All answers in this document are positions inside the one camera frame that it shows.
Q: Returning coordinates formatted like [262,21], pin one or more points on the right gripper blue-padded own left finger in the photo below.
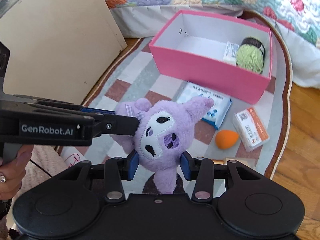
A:
[116,170]

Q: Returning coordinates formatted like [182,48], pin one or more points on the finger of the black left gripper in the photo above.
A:
[114,125]

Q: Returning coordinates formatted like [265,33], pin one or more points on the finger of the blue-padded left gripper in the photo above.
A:
[96,110]

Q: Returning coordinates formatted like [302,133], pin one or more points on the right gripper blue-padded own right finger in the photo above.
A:
[200,170]

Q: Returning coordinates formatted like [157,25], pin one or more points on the orange makeup sponge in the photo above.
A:
[225,139]

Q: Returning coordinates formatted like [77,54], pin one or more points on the purple Kuromi plush toy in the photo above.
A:
[166,130]

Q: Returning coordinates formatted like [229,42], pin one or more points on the blue white wipes pack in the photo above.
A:
[217,113]

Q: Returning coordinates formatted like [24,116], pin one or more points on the orange white floss box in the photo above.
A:
[250,128]

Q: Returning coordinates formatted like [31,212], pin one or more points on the small white box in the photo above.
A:
[229,55]

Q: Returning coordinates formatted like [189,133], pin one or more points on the green yarn ball black label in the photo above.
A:
[251,55]

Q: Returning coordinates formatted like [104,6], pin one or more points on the left hand painted nails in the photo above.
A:
[14,172]

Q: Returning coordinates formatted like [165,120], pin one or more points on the pink fuzzy sleeve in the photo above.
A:
[44,164]

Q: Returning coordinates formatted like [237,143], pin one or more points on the checkered rug brown border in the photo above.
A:
[134,75]

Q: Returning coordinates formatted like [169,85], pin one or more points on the beige cabinet panel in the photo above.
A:
[58,48]

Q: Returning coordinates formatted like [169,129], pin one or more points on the pink cardboard box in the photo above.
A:
[191,46]

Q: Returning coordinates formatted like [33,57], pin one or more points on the floral quilted bedspread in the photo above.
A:
[296,20]

